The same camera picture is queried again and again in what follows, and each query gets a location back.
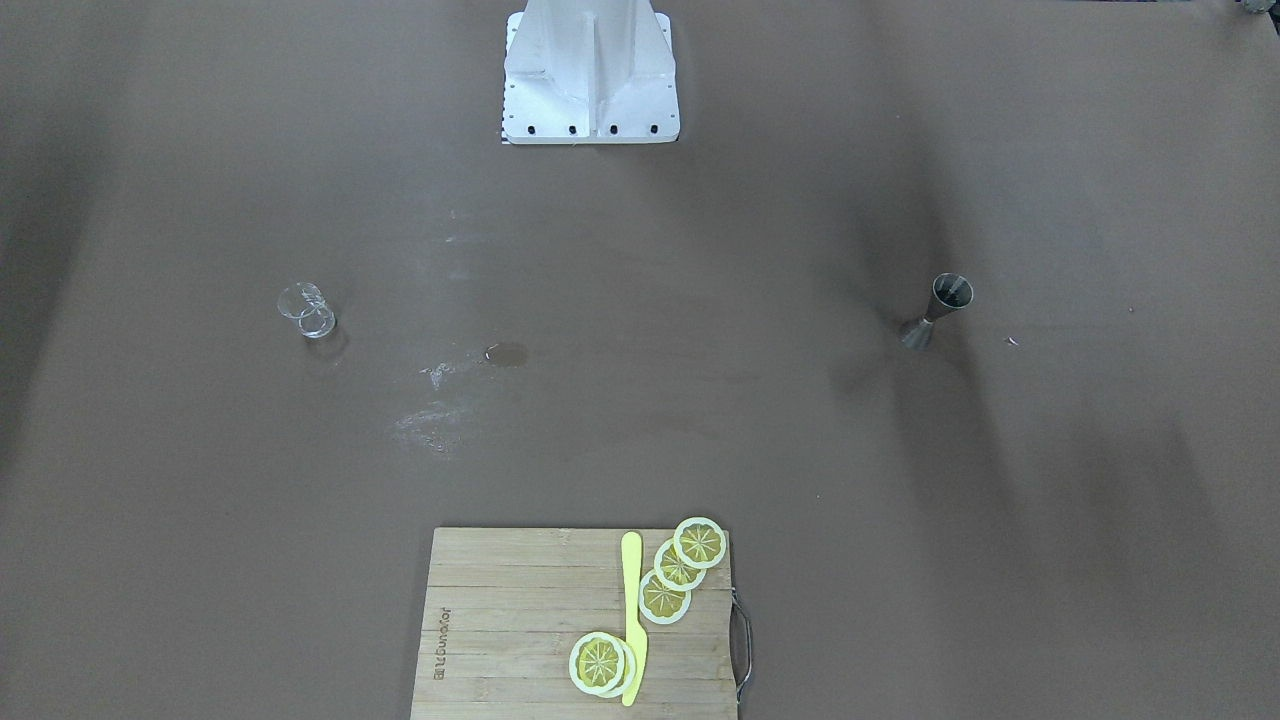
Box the steel double jigger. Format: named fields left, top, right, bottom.
left=899, top=273, right=974, bottom=351

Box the clear glass measuring cup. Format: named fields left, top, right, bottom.
left=276, top=282, right=337, bottom=340

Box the yellow plastic knife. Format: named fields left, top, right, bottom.
left=620, top=530, right=648, bottom=707

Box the lemon slice front pair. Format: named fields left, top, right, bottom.
left=568, top=632, right=623, bottom=698

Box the lemon slice under pair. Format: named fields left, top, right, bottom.
left=599, top=641, right=637, bottom=700

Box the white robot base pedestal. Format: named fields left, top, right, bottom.
left=500, top=1, right=682, bottom=145

